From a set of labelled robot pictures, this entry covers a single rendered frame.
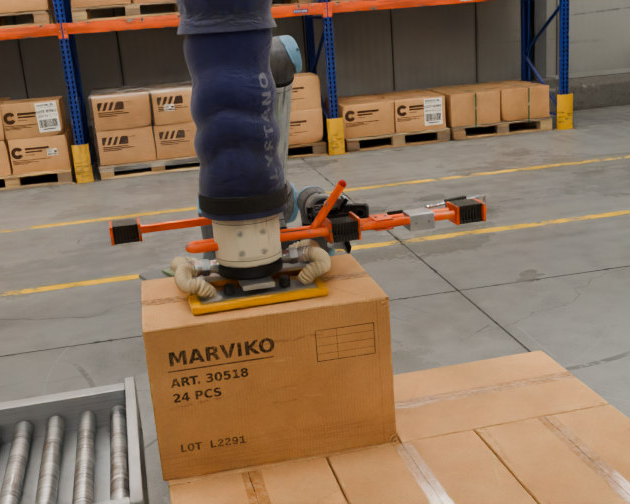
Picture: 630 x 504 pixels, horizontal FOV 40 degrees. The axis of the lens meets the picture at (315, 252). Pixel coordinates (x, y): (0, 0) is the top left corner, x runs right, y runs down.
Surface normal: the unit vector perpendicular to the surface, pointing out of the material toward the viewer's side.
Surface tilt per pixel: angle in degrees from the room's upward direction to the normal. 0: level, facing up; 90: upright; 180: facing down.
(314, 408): 90
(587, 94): 90
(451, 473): 0
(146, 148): 90
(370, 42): 90
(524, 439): 0
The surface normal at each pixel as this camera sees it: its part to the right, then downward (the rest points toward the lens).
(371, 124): 0.20, 0.29
